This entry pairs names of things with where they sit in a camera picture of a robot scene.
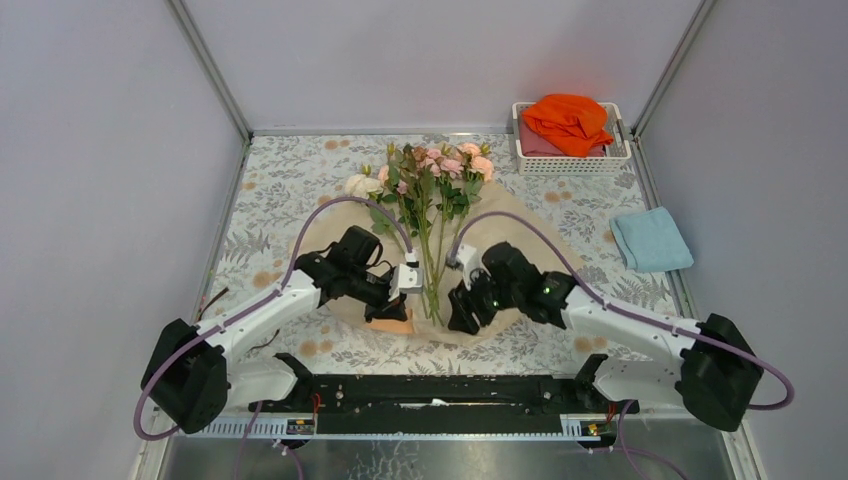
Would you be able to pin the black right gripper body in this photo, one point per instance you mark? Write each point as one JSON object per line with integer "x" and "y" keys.
{"x": 485, "y": 298}

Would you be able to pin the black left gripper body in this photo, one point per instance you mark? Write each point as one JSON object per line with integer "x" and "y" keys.
{"x": 373, "y": 292}

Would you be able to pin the brown kraft wrapping paper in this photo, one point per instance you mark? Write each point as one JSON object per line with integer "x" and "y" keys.
{"x": 334, "y": 221}

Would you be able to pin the pink fake flower bunch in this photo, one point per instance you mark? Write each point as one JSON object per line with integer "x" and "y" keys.
{"x": 419, "y": 186}

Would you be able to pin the pink fake flower stem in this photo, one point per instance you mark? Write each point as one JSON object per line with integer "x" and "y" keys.
{"x": 474, "y": 179}

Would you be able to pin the light blue towel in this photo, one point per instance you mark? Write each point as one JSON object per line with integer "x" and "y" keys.
{"x": 650, "y": 242}

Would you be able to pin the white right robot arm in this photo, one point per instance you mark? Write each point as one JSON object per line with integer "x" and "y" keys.
{"x": 705, "y": 367}

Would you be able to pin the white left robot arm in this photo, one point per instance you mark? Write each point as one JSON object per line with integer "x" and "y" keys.
{"x": 196, "y": 372}

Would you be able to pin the floral patterned table mat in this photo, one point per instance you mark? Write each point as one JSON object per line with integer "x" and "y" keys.
{"x": 289, "y": 184}

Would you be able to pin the pink folded cloth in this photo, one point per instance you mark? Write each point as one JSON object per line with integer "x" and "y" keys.
{"x": 533, "y": 145}

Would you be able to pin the white perforated plastic basket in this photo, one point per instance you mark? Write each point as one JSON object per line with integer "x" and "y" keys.
{"x": 616, "y": 155}

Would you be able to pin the orange folded cloth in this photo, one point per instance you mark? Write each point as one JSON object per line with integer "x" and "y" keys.
{"x": 573, "y": 123}

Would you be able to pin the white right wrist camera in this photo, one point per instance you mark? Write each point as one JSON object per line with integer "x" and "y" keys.
{"x": 465, "y": 259}

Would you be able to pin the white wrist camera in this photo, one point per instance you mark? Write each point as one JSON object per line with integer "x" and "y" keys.
{"x": 407, "y": 277}
{"x": 465, "y": 259}

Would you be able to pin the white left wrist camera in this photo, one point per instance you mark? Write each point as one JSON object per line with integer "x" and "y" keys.
{"x": 407, "y": 277}

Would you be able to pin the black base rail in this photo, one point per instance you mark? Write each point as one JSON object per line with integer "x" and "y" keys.
{"x": 345, "y": 404}

